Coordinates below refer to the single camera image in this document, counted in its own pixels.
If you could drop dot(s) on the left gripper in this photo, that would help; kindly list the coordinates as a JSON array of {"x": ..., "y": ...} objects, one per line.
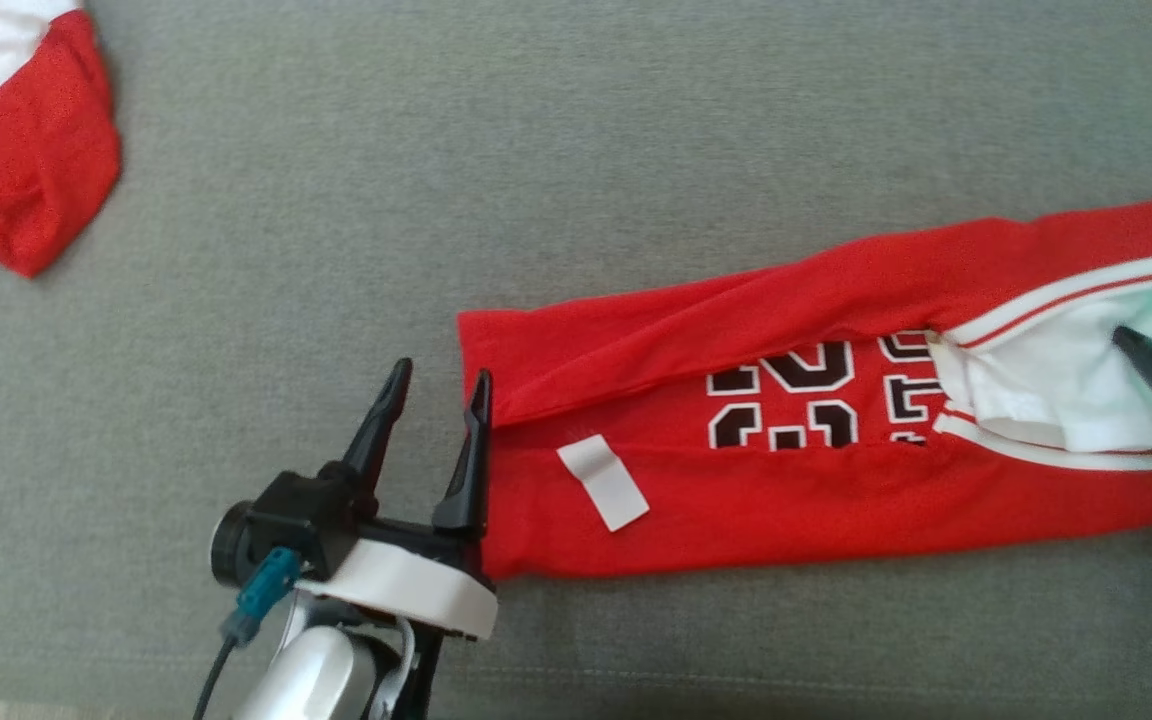
[{"x": 406, "y": 585}]

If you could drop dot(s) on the grey fabric sofa seat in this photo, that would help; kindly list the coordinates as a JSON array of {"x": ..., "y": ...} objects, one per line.
[{"x": 336, "y": 200}]

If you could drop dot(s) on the red shorts with white stripe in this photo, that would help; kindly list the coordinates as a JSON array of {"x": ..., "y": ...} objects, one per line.
[{"x": 36, "y": 170}]

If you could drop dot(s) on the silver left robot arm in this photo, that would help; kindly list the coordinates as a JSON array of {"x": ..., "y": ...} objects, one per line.
[{"x": 316, "y": 670}]

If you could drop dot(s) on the red white basketball jersey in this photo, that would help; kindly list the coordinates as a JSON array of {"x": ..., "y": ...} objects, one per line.
[{"x": 736, "y": 520}]

